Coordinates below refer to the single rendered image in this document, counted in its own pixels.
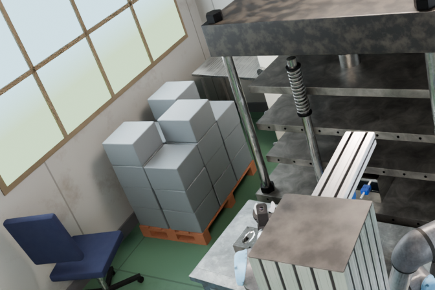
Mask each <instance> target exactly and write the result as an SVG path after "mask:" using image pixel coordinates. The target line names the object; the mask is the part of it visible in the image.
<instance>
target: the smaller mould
mask: <svg viewBox="0 0 435 290"><path fill-rule="evenodd" d="M257 235H258V228H254V227H249V226H246V228H245V229H244V231H243V232H242V233H241V234H240V236H239V237H238V239H237V240H236V241H235V242H234V244H233V245H232V246H233V248H234V251H235V253H237V252H238V251H243V250H245V249H251V248H253V246H254V244H255V243H256V241H257Z"/></svg>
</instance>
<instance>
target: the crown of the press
mask: <svg viewBox="0 0 435 290"><path fill-rule="evenodd" d="M206 20H207V21H206V22H205V23H203V24H202V25H201V28H202V31H203V34H204V37H205V40H206V44H207V46H208V49H209V53H210V56H211V57H222V56H291V55H326V54H334V55H339V61H340V66H341V67H343V68H351V67H355V66H357V65H358V64H360V63H361V57H360V54H395V53H430V52H435V0H233V2H231V3H230V4H228V5H227V6H226V7H225V8H223V9H222V10H221V9H216V10H212V11H209V12H207V13H206Z"/></svg>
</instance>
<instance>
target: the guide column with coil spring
mask: <svg viewBox="0 0 435 290"><path fill-rule="evenodd" d="M286 61H287V65H288V67H289V68H293V67H296V66H297V65H298V63H297V60H296V56H290V57H288V58H287V59H286ZM299 72H300V71H297V72H295V73H292V74H290V75H291V76H292V75H296V74H298V73H299ZM299 76H300V74H299V75H298V76H294V77H291V79H295V78H298V77H299ZM299 80H301V78H299V79H297V80H292V82H297V81H299ZM301 83H302V81H301V82H299V83H297V84H293V85H299V84H301ZM302 86H303V84H302V85H300V86H298V87H294V88H293V89H299V88H301V87H302ZM303 89H304V88H302V89H300V90H297V91H294V92H295V93H297V92H300V91H302V90H303ZM304 93H305V92H304V91H303V92H302V93H299V94H295V96H299V95H302V94H304ZM303 97H305V95H304V96H301V97H296V99H301V98H303ZM305 99H306V98H304V99H303V100H298V101H297V102H303V101H304V100H305ZM307 106H308V105H306V106H303V107H299V109H303V108H305V107H307ZM301 119H302V123H303V127H304V131H305V134H306V139H307V144H308V147H309V151H310V154H311V159H312V162H313V167H314V170H315V175H316V178H317V182H319V181H320V178H321V177H322V175H323V173H324V169H323V165H322V160H321V157H320V152H319V149H318V144H317V140H316V136H315V132H314V129H313V123H312V120H311V115H309V116H308V117H301Z"/></svg>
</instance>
